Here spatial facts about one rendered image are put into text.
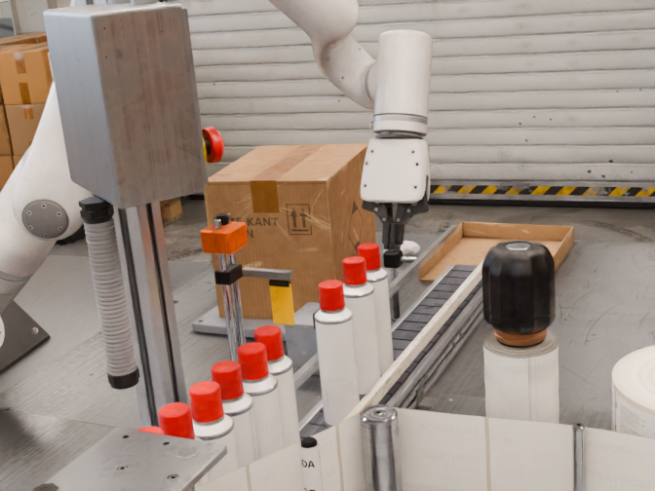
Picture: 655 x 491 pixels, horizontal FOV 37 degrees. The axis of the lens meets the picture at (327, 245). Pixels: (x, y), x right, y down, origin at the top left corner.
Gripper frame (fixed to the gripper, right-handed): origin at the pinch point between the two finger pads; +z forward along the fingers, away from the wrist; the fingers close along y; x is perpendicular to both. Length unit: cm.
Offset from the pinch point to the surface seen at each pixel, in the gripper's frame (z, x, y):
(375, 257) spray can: 3.4, -8.1, 0.7
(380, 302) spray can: 10.0, -6.5, 1.3
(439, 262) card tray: 3, 61, -13
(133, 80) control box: -12, -65, -2
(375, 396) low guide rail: 22.8, -14.2, 4.5
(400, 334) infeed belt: 16.0, 12.8, -2.6
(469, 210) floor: -28, 387, -107
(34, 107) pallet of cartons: -59, 215, -271
